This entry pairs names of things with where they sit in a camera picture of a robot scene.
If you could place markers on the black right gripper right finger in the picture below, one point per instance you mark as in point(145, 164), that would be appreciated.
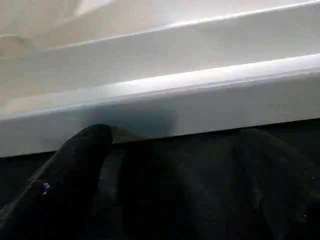
point(282, 195)

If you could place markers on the white plastic table top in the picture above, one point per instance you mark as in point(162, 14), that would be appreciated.
point(150, 62)

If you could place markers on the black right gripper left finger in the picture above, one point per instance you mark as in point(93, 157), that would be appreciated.
point(62, 187)

